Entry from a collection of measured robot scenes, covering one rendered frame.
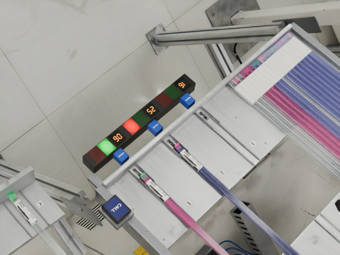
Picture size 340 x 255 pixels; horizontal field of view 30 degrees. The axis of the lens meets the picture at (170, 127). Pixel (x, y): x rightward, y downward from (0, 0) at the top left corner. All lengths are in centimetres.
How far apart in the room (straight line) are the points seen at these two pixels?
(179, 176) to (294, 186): 55
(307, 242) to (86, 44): 109
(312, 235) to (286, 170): 45
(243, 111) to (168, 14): 87
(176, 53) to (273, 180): 73
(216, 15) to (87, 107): 64
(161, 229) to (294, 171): 63
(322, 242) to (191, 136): 38
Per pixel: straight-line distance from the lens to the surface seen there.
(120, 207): 135
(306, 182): 194
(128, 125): 150
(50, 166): 214
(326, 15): 216
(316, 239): 145
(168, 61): 234
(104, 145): 147
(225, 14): 249
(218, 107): 154
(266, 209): 184
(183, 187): 143
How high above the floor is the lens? 195
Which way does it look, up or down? 56 degrees down
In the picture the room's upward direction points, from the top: 98 degrees clockwise
